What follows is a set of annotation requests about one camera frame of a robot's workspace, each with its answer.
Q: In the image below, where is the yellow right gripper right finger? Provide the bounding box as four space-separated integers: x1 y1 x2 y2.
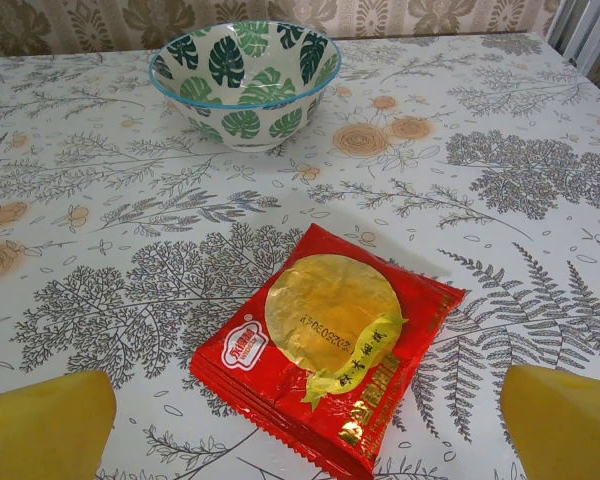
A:
499 364 600 480

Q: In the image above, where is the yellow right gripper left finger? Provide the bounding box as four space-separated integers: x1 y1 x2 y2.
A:
0 368 118 480

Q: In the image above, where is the red snack packet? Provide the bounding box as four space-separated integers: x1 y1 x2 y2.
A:
189 222 468 480

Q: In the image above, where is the aluminium frame post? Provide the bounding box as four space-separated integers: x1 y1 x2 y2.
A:
544 0 600 89

